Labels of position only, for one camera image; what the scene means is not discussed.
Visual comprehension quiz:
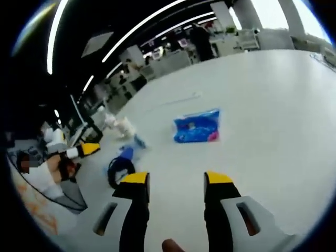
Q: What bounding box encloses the person's right hand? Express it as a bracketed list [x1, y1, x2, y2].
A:
[161, 238, 186, 252]

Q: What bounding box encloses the small blue plastic packet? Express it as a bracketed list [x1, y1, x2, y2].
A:
[118, 146, 135, 161]

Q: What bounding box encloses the white cloth with orange print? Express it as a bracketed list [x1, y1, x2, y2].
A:
[14, 181, 60, 237]

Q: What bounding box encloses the white leaf-print paper cup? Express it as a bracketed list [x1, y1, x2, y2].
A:
[114, 116, 137, 140]

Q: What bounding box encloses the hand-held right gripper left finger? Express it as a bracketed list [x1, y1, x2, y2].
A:
[89, 172, 151, 252]

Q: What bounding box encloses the ceiling light strip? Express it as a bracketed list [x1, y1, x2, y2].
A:
[101, 0, 203, 64]

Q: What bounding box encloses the white table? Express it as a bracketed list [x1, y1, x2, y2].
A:
[59, 49, 336, 252]

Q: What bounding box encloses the blue tissue packet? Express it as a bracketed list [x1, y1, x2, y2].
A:
[172, 107, 222, 144]

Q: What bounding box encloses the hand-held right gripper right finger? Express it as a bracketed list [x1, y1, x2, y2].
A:
[203, 170, 292, 252]

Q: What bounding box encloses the person's left hand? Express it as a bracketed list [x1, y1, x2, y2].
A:
[47, 154, 82, 183]

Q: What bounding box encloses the black cable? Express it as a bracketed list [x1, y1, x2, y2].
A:
[107, 155, 137, 190]

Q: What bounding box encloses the person's grey trouser lap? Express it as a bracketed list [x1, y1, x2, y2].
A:
[54, 180, 89, 215]

